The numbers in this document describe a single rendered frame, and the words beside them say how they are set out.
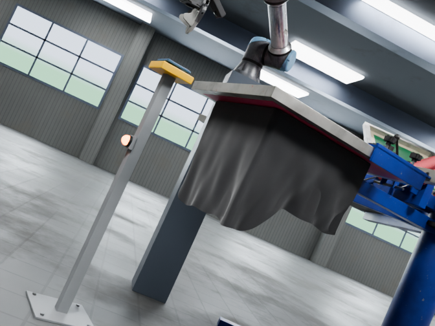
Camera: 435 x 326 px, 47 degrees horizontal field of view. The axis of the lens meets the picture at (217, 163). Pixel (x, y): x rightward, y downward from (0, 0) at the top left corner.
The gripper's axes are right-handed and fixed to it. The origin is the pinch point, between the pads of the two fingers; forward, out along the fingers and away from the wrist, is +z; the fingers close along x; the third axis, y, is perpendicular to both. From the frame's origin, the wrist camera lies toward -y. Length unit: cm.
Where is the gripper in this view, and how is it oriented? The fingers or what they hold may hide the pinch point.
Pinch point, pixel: (189, 32)
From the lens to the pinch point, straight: 188.7
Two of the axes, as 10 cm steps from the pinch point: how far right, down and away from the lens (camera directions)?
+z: -4.1, 9.1, -0.5
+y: -7.8, -3.8, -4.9
